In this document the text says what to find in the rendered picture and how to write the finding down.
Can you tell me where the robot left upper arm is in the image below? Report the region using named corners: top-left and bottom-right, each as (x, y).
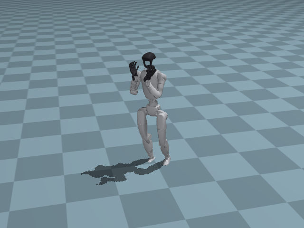
top-left (154, 72), bottom-right (167, 98)

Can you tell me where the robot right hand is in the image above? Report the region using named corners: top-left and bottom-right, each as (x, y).
top-left (129, 61), bottom-right (139, 81)

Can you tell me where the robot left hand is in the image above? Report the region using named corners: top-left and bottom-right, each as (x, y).
top-left (143, 65), bottom-right (156, 82)

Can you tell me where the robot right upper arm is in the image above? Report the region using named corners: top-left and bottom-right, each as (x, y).
top-left (130, 71), bottom-right (142, 95)

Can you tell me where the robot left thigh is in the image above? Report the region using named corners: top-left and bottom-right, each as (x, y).
top-left (157, 110), bottom-right (168, 147)

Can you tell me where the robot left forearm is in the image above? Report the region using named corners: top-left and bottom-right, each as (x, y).
top-left (144, 80), bottom-right (161, 98)

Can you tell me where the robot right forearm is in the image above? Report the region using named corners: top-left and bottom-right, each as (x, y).
top-left (130, 76), bottom-right (139, 91)

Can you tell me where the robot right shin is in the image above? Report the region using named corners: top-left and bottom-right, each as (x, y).
top-left (142, 139), bottom-right (154, 159)

